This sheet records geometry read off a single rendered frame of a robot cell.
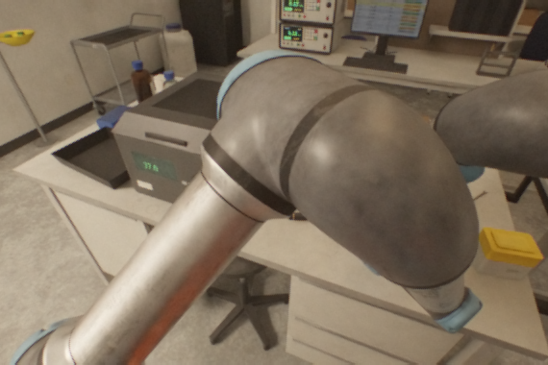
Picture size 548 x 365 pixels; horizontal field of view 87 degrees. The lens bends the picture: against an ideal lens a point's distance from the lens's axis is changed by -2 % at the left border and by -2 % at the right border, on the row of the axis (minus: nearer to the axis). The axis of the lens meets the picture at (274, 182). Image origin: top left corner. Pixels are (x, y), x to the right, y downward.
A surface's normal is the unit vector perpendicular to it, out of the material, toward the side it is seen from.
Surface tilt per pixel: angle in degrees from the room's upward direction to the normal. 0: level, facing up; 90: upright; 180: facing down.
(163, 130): 51
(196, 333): 0
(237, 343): 0
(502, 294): 0
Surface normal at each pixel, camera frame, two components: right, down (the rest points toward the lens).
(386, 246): -0.26, 0.61
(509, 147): -0.76, 0.50
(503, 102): -0.82, -0.33
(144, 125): -0.29, -0.04
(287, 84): -0.39, -0.55
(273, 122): -0.72, -0.15
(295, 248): 0.00, -0.77
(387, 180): -0.08, 0.07
